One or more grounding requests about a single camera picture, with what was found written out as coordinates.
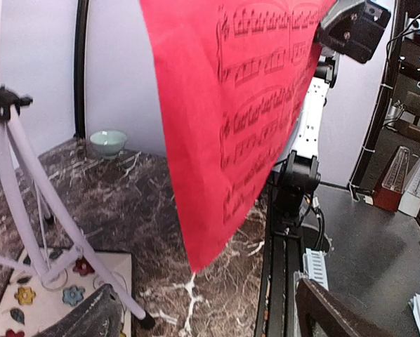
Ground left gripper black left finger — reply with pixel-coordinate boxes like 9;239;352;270
35;284;123;337

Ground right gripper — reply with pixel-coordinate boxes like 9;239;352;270
314;0;391;64

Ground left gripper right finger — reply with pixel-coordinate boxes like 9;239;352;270
295;278;391;336

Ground red sheet music paper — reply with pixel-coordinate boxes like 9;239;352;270
140;1;332;272

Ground white perforated music stand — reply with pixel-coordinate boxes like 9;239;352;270
0;1;155;330

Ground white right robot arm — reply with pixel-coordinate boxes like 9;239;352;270
268;1;391;238

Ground floral square ceramic plate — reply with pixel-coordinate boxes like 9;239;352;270
0;252;132;336

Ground dark red metronome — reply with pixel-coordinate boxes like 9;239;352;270
372;146;410;213

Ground white metronome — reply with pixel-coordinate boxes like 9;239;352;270
398;157;420;218

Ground pale green ceramic bowl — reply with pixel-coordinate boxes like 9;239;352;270
89;130;128;159

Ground grey slotted cable duct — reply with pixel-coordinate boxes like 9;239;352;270
303;248;329;290

